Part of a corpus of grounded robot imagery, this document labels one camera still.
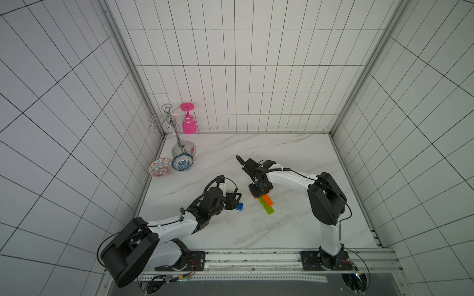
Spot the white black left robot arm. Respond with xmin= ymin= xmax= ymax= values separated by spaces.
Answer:
xmin=96 ymin=175 xmax=242 ymax=288

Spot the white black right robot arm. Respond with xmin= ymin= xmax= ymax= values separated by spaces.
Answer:
xmin=236 ymin=155 xmax=348 ymax=270

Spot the blue floral ceramic bowl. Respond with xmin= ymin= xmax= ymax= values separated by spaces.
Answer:
xmin=172 ymin=153 xmax=194 ymax=171

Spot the orange patterned ceramic bowl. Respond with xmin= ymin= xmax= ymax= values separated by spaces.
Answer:
xmin=149 ymin=158 xmax=172 ymax=178

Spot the pink plastic wine glass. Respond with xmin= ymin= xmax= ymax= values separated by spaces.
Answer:
xmin=180 ymin=102 xmax=198 ymax=134

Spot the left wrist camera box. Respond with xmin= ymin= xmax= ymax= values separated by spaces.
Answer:
xmin=217 ymin=176 xmax=227 ymax=194

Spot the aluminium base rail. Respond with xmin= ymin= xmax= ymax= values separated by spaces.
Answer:
xmin=138 ymin=249 xmax=402 ymax=282

